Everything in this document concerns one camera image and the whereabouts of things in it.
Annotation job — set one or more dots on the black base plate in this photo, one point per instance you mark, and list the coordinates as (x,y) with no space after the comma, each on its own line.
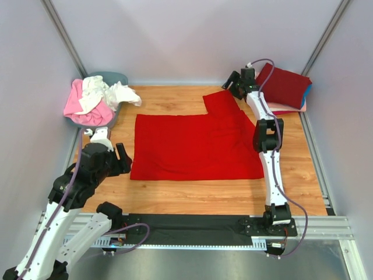
(217,229)

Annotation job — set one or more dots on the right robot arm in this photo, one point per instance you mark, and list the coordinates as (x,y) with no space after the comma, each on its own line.
(267,142)

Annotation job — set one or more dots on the dark red folded t-shirt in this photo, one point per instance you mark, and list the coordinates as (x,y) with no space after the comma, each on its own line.
(285,87)

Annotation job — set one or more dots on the light pink folded t-shirt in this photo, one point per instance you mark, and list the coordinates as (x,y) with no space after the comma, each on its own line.
(281,107)

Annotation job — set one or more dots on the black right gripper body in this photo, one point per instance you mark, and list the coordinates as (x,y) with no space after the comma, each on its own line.
(235,88)

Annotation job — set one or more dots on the magenta folded t-shirt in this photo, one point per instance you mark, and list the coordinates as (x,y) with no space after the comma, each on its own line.
(282,113)

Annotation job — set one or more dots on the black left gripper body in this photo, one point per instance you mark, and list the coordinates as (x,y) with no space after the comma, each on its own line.
(111,169)

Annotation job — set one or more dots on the white crumpled t-shirt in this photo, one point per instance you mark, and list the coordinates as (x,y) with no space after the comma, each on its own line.
(95,90)

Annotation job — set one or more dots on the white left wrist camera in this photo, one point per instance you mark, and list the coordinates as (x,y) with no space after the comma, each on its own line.
(101,136)

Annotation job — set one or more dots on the pink crumpled t-shirt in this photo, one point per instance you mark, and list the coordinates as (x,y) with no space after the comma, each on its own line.
(99,116)

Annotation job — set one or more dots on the grey laundry basket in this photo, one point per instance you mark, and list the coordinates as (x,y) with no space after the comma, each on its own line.
(110,78)

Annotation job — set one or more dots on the blue folded t-shirt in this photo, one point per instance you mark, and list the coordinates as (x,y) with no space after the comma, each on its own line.
(306,93)

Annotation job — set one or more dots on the perforated cable duct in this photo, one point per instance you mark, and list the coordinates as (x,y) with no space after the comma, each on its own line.
(109,242)

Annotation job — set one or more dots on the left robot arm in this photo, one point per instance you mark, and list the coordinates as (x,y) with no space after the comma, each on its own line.
(48,257)

